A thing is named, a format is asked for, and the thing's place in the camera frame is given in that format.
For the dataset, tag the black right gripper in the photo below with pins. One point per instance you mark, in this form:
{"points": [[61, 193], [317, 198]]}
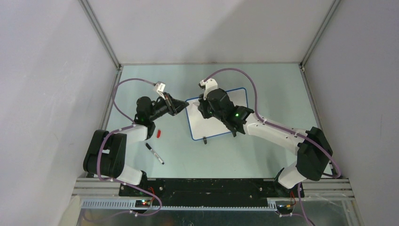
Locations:
{"points": [[203, 108]]}

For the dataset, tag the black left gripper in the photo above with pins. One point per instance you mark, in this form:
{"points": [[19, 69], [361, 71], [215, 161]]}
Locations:
{"points": [[176, 107]]}

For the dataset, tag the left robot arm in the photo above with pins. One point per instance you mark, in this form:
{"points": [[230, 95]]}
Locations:
{"points": [[106, 153]]}

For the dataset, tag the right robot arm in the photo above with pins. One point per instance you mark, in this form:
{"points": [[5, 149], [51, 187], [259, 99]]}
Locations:
{"points": [[310, 147]]}

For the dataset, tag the white blue-framed whiteboard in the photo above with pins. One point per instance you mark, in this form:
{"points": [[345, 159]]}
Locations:
{"points": [[200, 127]]}

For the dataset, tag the black whiteboard marker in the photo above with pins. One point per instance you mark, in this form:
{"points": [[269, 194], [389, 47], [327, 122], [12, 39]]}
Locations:
{"points": [[154, 153]]}

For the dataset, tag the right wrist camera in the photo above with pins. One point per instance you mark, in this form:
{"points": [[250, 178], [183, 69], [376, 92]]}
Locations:
{"points": [[208, 86]]}

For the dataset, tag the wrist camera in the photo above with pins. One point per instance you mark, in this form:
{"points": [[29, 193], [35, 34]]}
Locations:
{"points": [[208, 86], [159, 88]]}

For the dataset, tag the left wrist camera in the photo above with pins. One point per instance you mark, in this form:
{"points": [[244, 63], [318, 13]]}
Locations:
{"points": [[159, 88]]}

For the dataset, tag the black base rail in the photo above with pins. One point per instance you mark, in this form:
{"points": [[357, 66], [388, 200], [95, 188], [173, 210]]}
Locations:
{"points": [[209, 194]]}

